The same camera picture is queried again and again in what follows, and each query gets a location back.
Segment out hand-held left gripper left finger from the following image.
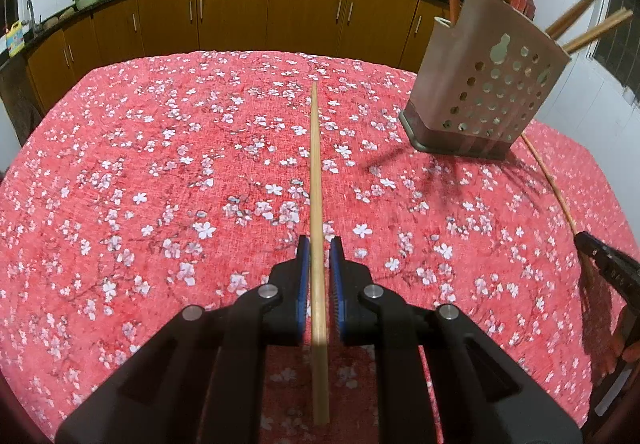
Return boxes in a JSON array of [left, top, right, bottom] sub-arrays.
[[55, 235, 312, 444]]

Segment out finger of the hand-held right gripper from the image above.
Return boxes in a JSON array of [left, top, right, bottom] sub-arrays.
[[574, 231, 640, 299]]

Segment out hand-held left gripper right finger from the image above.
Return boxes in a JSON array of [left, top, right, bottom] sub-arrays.
[[329, 236, 583, 444]]

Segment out beige perforated chopstick holder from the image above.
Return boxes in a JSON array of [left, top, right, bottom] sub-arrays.
[[399, 0, 572, 161]]

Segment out person's right hand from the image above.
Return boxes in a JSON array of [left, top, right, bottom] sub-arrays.
[[612, 309, 640, 375]]

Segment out red floral tablecloth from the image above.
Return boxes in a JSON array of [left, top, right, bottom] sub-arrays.
[[0, 50, 633, 444]]

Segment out window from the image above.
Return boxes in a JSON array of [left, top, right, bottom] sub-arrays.
[[595, 0, 640, 75]]

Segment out wooden lower kitchen cabinets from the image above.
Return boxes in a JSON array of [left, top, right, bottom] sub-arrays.
[[0, 0, 453, 125]]

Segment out yellow detergent jug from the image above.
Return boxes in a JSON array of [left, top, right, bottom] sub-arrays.
[[5, 21, 27, 57]]

